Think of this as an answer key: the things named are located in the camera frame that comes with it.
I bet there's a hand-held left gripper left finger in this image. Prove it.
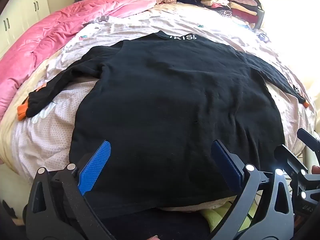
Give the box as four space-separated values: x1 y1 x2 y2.
25 140 112 240

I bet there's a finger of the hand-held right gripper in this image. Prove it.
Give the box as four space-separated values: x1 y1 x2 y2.
297 128 320 155
274 144 309 178

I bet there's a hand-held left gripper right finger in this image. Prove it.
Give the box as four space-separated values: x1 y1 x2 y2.
211 140 295 240

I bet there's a black sweater with orange cuffs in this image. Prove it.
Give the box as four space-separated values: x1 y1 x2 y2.
17 30 310 213

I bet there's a stack of folded clothes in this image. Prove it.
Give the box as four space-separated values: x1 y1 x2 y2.
197 0 262 25

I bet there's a person's green garment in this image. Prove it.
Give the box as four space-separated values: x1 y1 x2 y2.
200 200 258 240

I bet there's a purple cloth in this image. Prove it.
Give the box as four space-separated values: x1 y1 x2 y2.
257 31 270 43

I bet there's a grey storage box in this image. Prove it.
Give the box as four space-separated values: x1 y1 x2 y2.
255 9 265 30

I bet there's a pink quilt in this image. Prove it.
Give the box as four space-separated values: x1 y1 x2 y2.
0 0 157 123

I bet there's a cream wardrobe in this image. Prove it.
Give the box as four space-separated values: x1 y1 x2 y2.
0 0 54 55

